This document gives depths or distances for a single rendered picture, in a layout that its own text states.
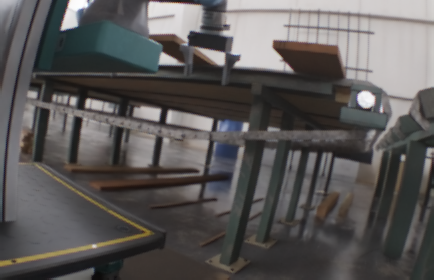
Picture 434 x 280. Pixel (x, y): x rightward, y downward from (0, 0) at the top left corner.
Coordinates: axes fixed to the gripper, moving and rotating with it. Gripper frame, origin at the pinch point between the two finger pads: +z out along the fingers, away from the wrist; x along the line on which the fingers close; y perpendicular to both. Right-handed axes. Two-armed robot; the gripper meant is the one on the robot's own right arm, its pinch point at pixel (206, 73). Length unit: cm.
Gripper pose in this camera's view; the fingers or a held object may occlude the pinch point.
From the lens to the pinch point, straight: 93.7
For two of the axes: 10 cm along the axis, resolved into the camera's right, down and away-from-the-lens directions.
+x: 8.7, 3.0, -3.9
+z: -1.2, 9.0, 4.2
